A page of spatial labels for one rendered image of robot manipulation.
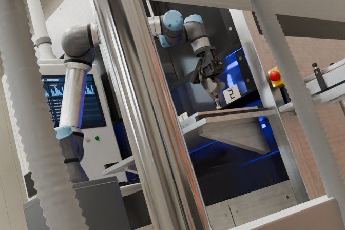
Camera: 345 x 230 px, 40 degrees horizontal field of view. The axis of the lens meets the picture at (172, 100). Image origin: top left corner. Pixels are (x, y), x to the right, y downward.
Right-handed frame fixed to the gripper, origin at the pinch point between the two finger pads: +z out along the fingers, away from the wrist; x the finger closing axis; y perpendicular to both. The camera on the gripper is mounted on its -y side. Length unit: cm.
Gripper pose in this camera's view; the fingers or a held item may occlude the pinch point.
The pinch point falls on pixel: (214, 97)
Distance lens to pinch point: 195.1
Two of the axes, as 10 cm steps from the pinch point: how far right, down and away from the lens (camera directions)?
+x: 7.4, -0.6, 6.7
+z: 2.9, 9.3, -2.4
